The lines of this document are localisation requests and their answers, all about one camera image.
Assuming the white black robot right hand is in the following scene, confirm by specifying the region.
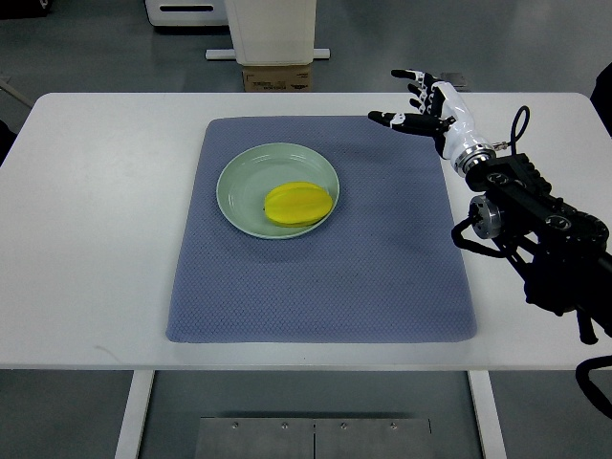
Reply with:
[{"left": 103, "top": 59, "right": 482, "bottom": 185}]
[{"left": 368, "top": 70, "right": 494, "bottom": 163}]

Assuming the yellow starfruit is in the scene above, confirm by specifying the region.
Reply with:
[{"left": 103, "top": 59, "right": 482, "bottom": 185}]
[{"left": 264, "top": 182, "right": 335, "bottom": 228}]

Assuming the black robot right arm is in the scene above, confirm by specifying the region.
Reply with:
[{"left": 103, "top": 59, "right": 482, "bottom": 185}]
[{"left": 451, "top": 106, "right": 611, "bottom": 345}]

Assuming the light green plate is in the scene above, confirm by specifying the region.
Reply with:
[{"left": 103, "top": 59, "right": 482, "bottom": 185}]
[{"left": 216, "top": 142, "right": 339, "bottom": 239}]

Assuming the metal floor plate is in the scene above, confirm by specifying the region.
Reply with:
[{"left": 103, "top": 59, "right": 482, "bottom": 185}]
[{"left": 195, "top": 417, "right": 435, "bottom": 458}]

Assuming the grey floor socket cover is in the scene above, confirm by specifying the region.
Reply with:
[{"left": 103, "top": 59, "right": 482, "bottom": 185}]
[{"left": 440, "top": 72, "right": 468, "bottom": 89}]

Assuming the blue-grey textured mat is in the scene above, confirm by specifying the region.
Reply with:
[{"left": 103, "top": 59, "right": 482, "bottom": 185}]
[{"left": 166, "top": 116, "right": 477, "bottom": 343}]

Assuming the brown cardboard box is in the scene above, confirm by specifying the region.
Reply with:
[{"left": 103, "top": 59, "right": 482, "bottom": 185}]
[{"left": 242, "top": 64, "right": 312, "bottom": 93}]

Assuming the white appliance with slot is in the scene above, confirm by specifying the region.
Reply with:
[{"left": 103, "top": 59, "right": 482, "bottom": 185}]
[{"left": 144, "top": 0, "right": 229, "bottom": 27}]

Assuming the white right table leg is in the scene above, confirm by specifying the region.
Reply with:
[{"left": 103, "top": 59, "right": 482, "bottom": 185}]
[{"left": 468, "top": 370, "right": 507, "bottom": 459}]

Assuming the white table leg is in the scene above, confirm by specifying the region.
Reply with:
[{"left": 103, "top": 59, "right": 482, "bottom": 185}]
[
  {"left": 468, "top": 370, "right": 507, "bottom": 459},
  {"left": 115, "top": 370, "right": 155, "bottom": 459}
]

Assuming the white left table leg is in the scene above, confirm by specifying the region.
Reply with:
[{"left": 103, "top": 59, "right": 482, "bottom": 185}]
[{"left": 115, "top": 370, "right": 155, "bottom": 459}]

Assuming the white pedestal stand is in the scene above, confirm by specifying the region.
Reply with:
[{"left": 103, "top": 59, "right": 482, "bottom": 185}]
[{"left": 206, "top": 0, "right": 331, "bottom": 67}]

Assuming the black cable loop lower right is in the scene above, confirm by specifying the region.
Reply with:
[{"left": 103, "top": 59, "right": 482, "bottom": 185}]
[{"left": 575, "top": 354, "right": 612, "bottom": 434}]

